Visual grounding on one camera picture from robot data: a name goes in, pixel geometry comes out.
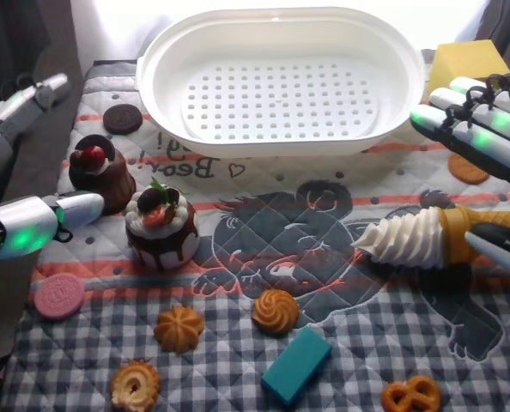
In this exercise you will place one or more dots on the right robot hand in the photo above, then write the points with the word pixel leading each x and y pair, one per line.
pixel 487 129

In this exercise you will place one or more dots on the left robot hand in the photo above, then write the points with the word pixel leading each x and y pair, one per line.
pixel 27 223

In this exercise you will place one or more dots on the brown chocolate cake with cherry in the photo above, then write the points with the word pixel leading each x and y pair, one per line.
pixel 109 176

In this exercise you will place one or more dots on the toy ice cream cone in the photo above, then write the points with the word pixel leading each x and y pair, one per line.
pixel 409 236

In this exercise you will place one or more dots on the white cream chocolate-drip cake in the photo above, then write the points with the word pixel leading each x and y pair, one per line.
pixel 165 240

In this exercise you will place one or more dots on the white perforated tray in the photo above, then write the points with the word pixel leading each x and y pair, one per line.
pixel 173 64

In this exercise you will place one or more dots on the round tan biscuit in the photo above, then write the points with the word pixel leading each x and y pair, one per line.
pixel 463 172

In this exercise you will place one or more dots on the yellow sponge block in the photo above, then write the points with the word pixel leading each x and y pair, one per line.
pixel 465 60

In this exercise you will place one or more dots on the pink sandwich cookie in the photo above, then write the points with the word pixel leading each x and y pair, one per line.
pixel 58 297

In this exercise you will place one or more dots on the dark chocolate sandwich cookie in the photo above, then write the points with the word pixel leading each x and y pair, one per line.
pixel 123 119

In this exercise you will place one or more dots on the golden ridged flower cookie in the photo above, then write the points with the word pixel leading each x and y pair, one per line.
pixel 178 328

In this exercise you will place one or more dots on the grey quilt with bear print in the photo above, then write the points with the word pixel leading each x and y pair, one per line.
pixel 366 343

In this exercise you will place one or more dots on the golden swirl cookie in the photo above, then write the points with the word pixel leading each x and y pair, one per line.
pixel 275 312

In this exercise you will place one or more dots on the pretzel cookie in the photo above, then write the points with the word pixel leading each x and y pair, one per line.
pixel 392 399

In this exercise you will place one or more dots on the teal rectangular block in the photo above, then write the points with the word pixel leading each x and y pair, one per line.
pixel 293 369

